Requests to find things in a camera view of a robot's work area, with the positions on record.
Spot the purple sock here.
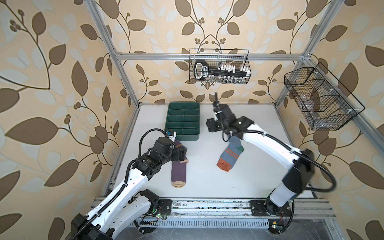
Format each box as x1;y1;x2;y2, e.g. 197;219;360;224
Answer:
171;153;189;188

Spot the green compartment tray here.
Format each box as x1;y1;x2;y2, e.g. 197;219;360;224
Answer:
165;102;200;141

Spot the blue orange striped sock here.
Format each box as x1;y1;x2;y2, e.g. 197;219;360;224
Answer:
217;136;244;172

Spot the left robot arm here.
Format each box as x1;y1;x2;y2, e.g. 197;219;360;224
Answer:
71;130;187;240

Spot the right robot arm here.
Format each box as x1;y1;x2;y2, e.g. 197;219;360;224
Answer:
206;100;337;216

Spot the black socket set tool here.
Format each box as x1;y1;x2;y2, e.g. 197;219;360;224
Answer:
192;60;252;80

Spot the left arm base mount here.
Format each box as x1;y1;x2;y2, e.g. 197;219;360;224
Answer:
145;199;173;215

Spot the back wire basket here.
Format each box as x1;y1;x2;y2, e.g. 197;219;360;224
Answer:
189;48;252;85

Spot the wire basket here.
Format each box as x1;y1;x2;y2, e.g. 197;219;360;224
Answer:
189;48;252;85
284;62;366;131

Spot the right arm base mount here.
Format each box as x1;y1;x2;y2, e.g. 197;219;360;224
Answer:
249;200;293;218

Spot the right wire basket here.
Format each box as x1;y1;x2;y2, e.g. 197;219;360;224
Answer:
284;62;366;131

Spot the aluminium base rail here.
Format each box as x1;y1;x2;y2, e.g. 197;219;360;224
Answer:
158;198;336;220

